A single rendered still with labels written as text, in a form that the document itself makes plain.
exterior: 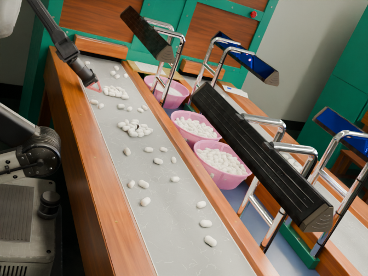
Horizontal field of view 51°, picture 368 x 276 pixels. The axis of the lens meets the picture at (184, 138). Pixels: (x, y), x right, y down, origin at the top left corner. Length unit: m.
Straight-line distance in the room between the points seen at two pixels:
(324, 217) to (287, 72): 3.62
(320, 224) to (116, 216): 0.54
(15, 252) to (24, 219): 0.15
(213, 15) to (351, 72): 2.08
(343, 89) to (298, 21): 0.82
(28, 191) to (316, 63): 3.67
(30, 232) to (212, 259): 0.63
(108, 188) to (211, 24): 1.58
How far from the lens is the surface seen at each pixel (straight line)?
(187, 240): 1.17
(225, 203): 1.35
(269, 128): 2.19
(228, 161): 1.68
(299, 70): 4.52
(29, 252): 1.38
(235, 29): 2.64
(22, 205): 1.54
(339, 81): 4.32
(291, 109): 4.73
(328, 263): 1.42
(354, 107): 4.17
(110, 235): 1.05
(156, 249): 1.10
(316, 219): 0.85
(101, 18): 2.31
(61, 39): 1.75
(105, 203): 1.15
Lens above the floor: 1.46
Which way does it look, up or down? 25 degrees down
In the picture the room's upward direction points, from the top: 21 degrees clockwise
